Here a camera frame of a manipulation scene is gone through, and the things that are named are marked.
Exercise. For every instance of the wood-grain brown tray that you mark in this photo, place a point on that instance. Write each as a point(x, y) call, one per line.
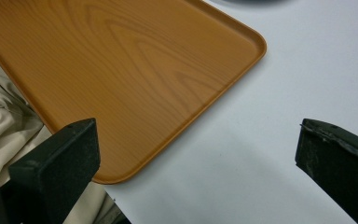
point(130, 77)

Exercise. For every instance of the beige cloth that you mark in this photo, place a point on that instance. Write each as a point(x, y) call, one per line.
point(3, 124)

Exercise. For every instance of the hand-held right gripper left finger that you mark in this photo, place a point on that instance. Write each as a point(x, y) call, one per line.
point(56, 165)

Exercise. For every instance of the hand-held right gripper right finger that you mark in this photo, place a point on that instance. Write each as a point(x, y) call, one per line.
point(338, 168)

